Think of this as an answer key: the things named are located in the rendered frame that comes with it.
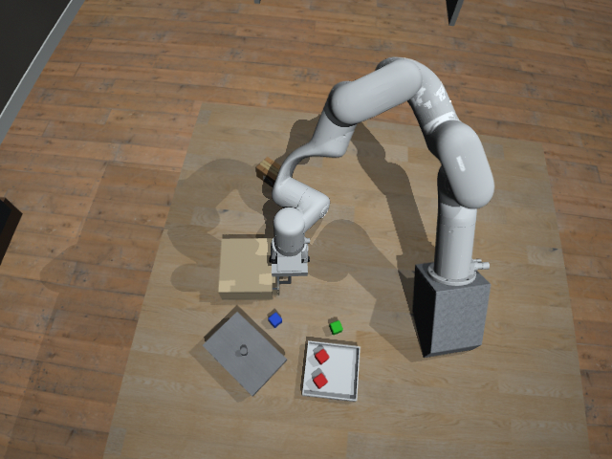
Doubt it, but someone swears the green block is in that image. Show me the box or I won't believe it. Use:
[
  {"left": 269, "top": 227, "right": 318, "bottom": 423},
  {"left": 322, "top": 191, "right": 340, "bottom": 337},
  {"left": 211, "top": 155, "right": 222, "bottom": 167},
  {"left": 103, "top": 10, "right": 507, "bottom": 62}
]
[{"left": 329, "top": 320, "right": 343, "bottom": 335}]

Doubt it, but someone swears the red block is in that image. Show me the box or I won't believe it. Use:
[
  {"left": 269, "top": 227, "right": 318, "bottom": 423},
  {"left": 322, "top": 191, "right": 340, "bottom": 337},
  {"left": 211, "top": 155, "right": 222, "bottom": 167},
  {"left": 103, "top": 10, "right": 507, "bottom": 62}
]
[
  {"left": 313, "top": 373, "right": 328, "bottom": 389},
  {"left": 315, "top": 349, "right": 329, "bottom": 365}
]

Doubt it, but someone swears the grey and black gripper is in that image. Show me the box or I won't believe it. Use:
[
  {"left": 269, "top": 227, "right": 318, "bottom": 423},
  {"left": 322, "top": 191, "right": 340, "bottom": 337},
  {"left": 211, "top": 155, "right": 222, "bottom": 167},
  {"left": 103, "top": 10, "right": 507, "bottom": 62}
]
[{"left": 269, "top": 238, "right": 310, "bottom": 264}]

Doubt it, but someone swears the blue block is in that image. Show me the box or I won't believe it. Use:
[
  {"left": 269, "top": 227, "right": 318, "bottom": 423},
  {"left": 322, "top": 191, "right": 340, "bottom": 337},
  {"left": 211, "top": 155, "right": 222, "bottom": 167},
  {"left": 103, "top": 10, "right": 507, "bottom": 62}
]
[{"left": 269, "top": 313, "right": 282, "bottom": 328}]

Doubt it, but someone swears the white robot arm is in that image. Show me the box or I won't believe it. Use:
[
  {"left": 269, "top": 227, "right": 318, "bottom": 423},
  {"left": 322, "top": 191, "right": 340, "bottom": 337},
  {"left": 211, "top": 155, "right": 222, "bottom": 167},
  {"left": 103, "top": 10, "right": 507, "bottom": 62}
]
[{"left": 272, "top": 57, "right": 494, "bottom": 286}]

